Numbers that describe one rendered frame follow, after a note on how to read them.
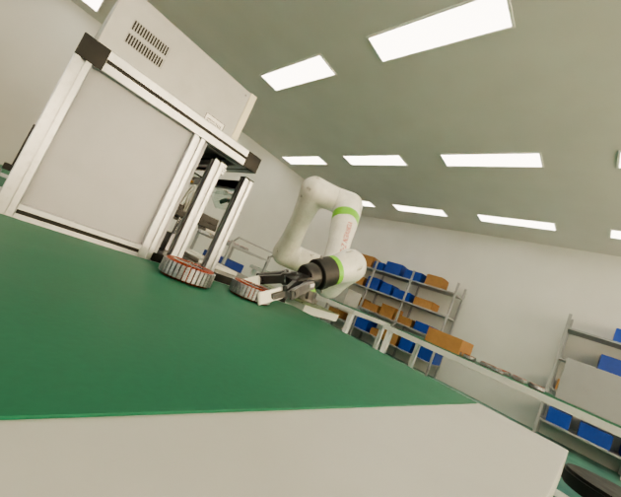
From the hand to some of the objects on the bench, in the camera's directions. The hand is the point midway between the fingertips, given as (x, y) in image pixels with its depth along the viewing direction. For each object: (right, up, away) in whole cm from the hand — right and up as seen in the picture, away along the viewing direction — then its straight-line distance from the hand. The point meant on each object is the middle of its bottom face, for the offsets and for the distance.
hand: (252, 290), depth 79 cm
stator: (-12, +4, -14) cm, 19 cm away
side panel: (-33, +13, -15) cm, 38 cm away
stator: (-1, -2, 0) cm, 2 cm away
